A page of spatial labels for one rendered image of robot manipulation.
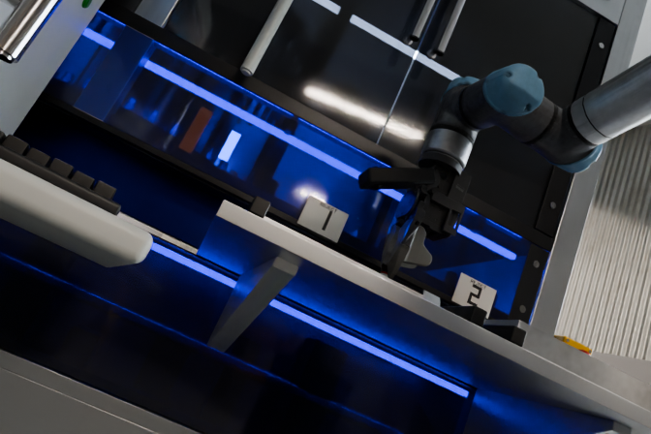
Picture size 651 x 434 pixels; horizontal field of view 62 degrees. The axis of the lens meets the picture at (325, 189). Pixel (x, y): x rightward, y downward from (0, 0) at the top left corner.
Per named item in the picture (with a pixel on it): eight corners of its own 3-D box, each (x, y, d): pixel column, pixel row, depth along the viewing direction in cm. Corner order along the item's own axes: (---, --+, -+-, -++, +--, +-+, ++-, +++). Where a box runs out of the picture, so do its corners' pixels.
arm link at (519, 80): (570, 89, 81) (517, 109, 91) (513, 48, 78) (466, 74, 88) (555, 134, 79) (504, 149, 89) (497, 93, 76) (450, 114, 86)
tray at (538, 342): (401, 336, 98) (408, 318, 99) (520, 393, 102) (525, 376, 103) (511, 347, 66) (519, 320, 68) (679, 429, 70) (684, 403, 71)
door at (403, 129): (376, 146, 111) (467, -63, 129) (549, 239, 117) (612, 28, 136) (377, 145, 110) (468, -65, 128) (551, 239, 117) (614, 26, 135)
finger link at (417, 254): (425, 290, 80) (444, 233, 83) (390, 272, 79) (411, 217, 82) (416, 292, 82) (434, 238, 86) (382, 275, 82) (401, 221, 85)
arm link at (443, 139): (441, 123, 87) (418, 138, 94) (431, 147, 85) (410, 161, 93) (480, 145, 88) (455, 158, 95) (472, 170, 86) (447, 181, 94)
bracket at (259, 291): (206, 345, 92) (240, 274, 96) (222, 352, 93) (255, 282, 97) (227, 361, 60) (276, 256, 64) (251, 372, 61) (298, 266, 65)
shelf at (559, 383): (194, 258, 103) (199, 248, 103) (502, 404, 113) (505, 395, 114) (215, 215, 57) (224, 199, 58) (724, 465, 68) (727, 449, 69)
